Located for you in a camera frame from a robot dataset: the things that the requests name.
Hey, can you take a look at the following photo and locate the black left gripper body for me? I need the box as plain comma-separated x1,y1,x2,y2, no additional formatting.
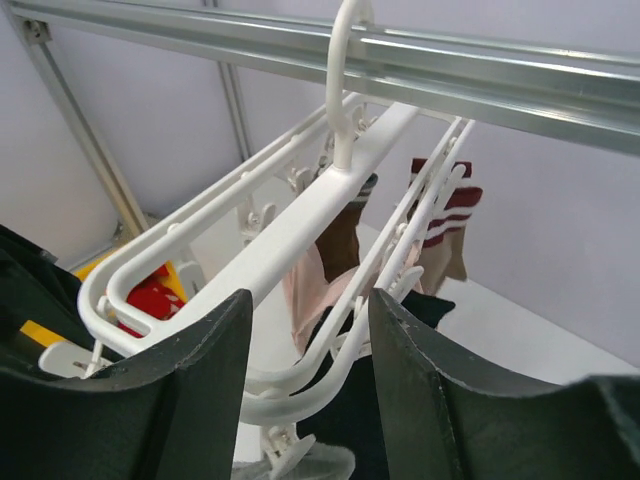
1,226,120,380

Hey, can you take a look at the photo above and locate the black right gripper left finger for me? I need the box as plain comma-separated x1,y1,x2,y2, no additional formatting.
1,289,253,479

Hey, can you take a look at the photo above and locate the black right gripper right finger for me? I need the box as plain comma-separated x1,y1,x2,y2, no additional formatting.
368,289,639,479

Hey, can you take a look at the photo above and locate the grey sock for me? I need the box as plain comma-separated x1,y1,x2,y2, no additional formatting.
230,443,356,479

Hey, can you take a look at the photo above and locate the white plastic clip hanger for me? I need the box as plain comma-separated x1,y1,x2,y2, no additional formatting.
37,0,477,476

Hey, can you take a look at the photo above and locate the yellow plastic tray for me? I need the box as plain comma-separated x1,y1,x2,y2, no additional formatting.
19,259,191,351

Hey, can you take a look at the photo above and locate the red santa sock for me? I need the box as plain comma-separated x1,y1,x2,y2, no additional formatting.
127,262,187,321

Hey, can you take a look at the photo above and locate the maroon striped brown sock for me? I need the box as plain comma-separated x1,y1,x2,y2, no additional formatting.
316,173,378,282
406,187,483,295

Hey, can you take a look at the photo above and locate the pink sock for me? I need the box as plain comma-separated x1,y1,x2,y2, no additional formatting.
282,238,441,353

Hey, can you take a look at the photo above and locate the aluminium top crossbar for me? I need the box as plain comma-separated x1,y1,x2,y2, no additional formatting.
9,1,639,155

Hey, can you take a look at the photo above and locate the aluminium left frame post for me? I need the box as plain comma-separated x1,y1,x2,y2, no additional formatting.
2,5,149,246

